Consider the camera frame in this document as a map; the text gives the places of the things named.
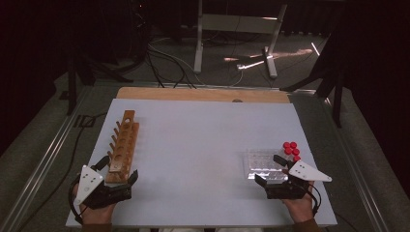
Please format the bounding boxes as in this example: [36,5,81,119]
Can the clear plastic tube rack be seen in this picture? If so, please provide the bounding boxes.
[242,148,291,182]

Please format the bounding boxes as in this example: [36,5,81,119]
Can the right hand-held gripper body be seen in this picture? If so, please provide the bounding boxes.
[264,159,334,200]

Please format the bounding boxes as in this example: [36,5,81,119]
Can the person's right hand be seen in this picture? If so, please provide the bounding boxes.
[282,181,319,224]

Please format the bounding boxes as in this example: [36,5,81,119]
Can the thin black floor cable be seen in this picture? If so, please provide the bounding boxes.
[17,111,108,232]

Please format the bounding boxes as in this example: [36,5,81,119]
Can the white table board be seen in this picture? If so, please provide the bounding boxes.
[65,98,338,229]

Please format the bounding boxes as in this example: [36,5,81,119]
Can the wooden test tube rack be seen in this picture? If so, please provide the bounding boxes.
[104,109,140,186]

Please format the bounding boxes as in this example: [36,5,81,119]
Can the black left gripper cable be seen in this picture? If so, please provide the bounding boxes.
[67,175,85,225]

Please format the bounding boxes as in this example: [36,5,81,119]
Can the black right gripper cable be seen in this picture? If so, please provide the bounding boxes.
[305,183,323,218]

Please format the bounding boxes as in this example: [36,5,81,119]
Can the person's left hand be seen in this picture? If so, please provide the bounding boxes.
[73,185,117,226]

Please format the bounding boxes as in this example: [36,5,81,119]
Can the white floor cable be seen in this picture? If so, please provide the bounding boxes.
[148,37,245,88]

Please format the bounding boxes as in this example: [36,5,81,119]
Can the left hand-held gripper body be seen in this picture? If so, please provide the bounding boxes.
[73,164,133,210]

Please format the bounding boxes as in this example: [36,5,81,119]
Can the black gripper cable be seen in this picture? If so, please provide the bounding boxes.
[67,175,85,225]
[305,183,323,218]

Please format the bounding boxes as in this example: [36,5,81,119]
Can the black curtain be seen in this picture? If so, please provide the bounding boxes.
[279,0,346,37]

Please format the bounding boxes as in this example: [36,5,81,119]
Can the black metal stand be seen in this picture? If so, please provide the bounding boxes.
[66,52,134,116]
[279,30,347,129]

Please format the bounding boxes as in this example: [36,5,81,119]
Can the aluminium frame rail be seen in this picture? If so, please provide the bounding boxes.
[91,80,320,95]
[0,86,95,232]
[320,95,393,232]

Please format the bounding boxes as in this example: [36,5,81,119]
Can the white metal stand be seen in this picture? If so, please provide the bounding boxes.
[192,0,288,79]

